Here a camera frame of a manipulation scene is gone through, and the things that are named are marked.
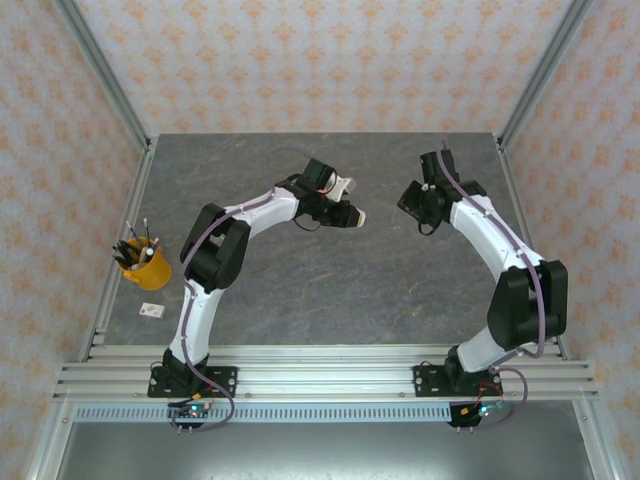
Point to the yellow pen cup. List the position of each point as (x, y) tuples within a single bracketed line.
[(155, 275)]

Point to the white round-tipped stick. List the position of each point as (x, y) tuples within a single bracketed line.
[(147, 252)]

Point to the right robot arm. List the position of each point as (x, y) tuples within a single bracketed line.
[(480, 235)]

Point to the thin white-tipped pen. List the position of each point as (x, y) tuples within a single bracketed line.
[(147, 227), (132, 231)]

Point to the small white card box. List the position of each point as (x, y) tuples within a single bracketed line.
[(152, 310)]

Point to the black marker pen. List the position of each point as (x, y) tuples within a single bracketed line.
[(125, 246), (120, 256)]

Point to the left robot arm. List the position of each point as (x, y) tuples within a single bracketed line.
[(265, 215)]

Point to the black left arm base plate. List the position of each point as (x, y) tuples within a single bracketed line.
[(225, 380)]

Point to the grey metal sheet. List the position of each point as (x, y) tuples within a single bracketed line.
[(325, 455)]

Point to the aluminium side rail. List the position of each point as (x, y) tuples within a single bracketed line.
[(134, 200), (520, 200)]

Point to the aluminium mounting rail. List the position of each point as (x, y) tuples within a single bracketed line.
[(325, 375)]

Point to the aluminium frame leg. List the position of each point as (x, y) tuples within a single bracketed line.
[(52, 440), (595, 440)]

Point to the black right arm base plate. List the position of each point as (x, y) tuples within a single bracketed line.
[(425, 380)]

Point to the aluminium frame post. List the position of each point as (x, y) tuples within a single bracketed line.
[(104, 70), (543, 70)]

